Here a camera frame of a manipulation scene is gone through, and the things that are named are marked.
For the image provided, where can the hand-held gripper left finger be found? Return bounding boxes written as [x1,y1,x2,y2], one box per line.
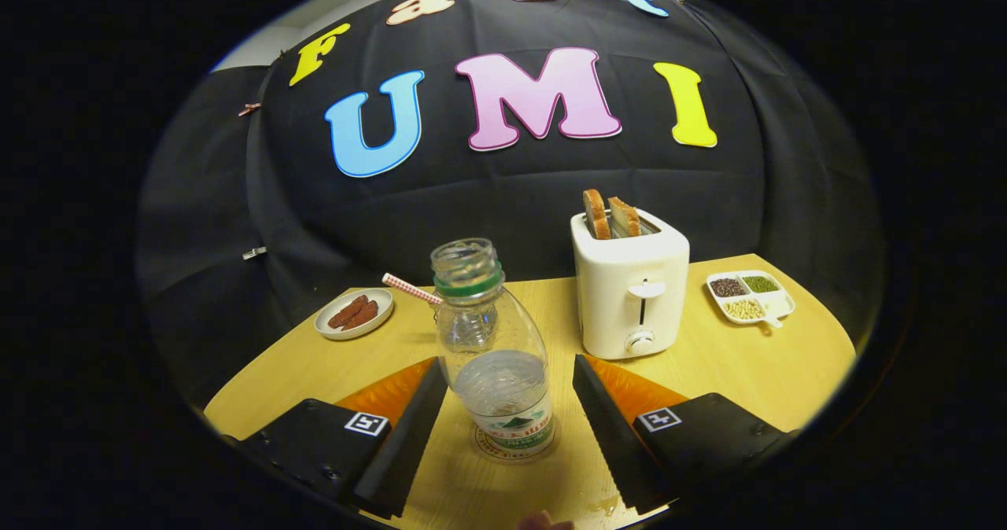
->
[223,357,449,519]

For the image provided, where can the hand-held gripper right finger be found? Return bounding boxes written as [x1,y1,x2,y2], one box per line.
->
[572,355,799,515]

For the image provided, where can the round wooden coaster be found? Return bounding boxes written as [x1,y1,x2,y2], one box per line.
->
[474,426,555,464]

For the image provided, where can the clear plastic juice bottle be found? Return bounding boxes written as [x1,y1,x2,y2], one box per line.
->
[430,237,555,458]

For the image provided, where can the small clear glass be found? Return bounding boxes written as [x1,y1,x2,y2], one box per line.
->
[435,306,498,355]

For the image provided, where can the red-brown food piece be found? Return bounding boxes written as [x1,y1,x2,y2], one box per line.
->
[328,295,370,329]
[341,301,380,332]

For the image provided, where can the round white plate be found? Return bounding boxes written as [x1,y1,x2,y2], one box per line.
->
[315,288,394,341]

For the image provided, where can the wooden table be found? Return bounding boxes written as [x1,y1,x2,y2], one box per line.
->
[203,253,858,530]

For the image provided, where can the red white striped straw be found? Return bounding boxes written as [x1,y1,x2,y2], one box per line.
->
[382,273,444,306]

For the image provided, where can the white toaster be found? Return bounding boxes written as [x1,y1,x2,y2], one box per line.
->
[570,208,691,360]

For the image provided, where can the white divided dish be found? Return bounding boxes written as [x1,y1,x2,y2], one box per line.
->
[706,270,796,329]

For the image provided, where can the toast slice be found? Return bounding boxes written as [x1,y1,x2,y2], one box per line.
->
[582,189,612,241]
[607,197,642,238]

